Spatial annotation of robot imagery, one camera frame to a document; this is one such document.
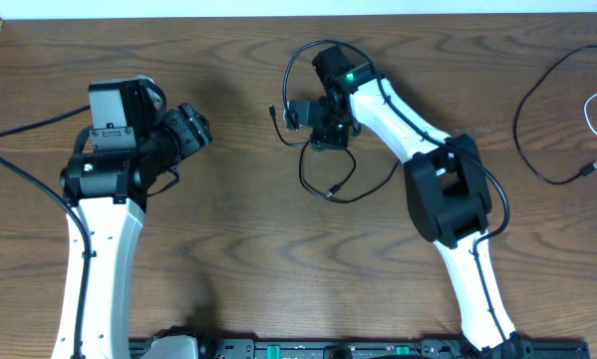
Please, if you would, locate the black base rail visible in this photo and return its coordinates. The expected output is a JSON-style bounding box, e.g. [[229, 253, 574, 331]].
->
[[129, 326, 591, 359]]

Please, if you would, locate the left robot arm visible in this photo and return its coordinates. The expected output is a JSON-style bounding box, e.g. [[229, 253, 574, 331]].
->
[[52, 75, 212, 358]]

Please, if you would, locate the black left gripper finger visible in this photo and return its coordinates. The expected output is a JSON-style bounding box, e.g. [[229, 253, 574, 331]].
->
[[178, 103, 212, 149], [164, 107, 201, 159]]

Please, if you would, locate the black usb cable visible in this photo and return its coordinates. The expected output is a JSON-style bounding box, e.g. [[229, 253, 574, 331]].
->
[[268, 103, 402, 204], [512, 44, 597, 186]]

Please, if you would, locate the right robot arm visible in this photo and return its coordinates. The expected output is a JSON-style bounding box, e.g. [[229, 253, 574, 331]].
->
[[283, 40, 524, 358]]

